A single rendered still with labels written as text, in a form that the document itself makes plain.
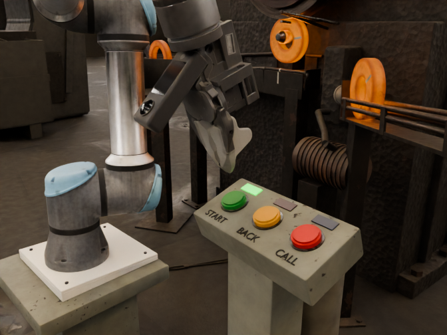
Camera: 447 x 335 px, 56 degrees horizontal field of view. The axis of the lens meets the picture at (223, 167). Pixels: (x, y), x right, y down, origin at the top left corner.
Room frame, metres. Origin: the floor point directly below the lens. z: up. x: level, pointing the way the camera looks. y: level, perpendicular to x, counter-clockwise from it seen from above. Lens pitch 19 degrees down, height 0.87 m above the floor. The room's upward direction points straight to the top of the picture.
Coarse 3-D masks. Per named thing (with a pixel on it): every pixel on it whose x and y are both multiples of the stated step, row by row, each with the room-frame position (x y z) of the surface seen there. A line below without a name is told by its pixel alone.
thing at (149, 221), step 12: (144, 60) 1.88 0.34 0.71; (156, 60) 1.86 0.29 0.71; (168, 60) 1.85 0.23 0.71; (144, 72) 1.88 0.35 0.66; (156, 72) 1.86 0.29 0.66; (144, 84) 1.88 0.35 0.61; (168, 132) 1.77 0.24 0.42; (156, 144) 1.73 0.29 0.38; (168, 144) 1.76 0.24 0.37; (156, 156) 1.73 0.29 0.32; (168, 156) 1.75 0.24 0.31; (168, 168) 1.75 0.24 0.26; (168, 180) 1.74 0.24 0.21; (168, 192) 1.74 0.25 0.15; (168, 204) 1.73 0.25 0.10; (156, 216) 1.73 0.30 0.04; (168, 216) 1.73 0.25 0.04; (180, 216) 1.79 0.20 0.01; (144, 228) 1.67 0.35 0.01; (156, 228) 1.67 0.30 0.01; (168, 228) 1.67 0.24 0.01; (180, 228) 1.68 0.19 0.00
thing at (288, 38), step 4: (280, 32) 1.51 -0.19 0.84; (284, 32) 1.51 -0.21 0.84; (288, 32) 1.52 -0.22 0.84; (276, 36) 1.52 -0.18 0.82; (280, 36) 1.50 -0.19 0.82; (284, 36) 1.50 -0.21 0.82; (288, 36) 1.51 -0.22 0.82; (292, 36) 1.52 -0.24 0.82; (280, 40) 1.51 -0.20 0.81; (284, 40) 1.51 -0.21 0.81; (288, 40) 1.52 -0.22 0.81; (292, 40) 1.53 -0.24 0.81
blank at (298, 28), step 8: (280, 24) 1.55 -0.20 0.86; (296, 24) 1.50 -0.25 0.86; (304, 24) 1.50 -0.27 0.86; (272, 32) 1.58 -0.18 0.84; (296, 32) 1.50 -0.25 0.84; (304, 32) 1.48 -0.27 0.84; (272, 40) 1.58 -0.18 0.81; (296, 40) 1.49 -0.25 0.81; (304, 40) 1.48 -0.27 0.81; (272, 48) 1.58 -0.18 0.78; (280, 48) 1.55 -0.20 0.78; (296, 48) 1.49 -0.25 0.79; (304, 48) 1.48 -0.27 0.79; (280, 56) 1.55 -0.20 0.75; (288, 56) 1.52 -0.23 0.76; (296, 56) 1.49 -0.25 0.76
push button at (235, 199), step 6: (234, 192) 0.62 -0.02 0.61; (240, 192) 0.62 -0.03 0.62; (222, 198) 0.62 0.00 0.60; (228, 198) 0.61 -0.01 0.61; (234, 198) 0.60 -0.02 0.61; (240, 198) 0.60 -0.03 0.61; (246, 198) 0.61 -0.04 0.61; (222, 204) 0.60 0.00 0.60; (228, 204) 0.59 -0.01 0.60; (234, 204) 0.59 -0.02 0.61; (240, 204) 0.59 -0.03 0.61
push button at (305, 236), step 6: (300, 228) 0.50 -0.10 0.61; (306, 228) 0.50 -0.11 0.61; (312, 228) 0.50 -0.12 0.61; (318, 228) 0.50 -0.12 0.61; (294, 234) 0.49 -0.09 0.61; (300, 234) 0.49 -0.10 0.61; (306, 234) 0.49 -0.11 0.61; (312, 234) 0.49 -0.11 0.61; (318, 234) 0.48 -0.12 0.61; (294, 240) 0.49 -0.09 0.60; (300, 240) 0.48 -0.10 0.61; (306, 240) 0.48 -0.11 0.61; (312, 240) 0.47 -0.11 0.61; (318, 240) 0.48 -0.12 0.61; (300, 246) 0.48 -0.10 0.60; (306, 246) 0.47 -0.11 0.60; (312, 246) 0.47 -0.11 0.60
